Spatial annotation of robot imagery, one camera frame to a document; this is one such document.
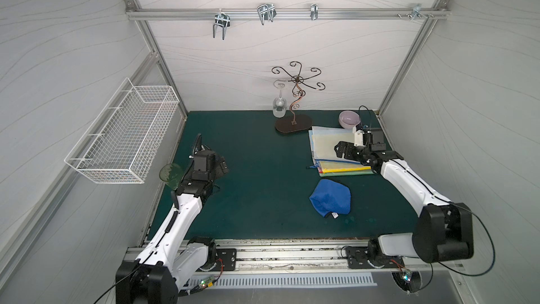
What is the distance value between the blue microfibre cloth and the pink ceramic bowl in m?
0.36

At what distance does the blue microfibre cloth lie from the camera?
2.79ft

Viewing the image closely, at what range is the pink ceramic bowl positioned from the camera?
3.70 ft
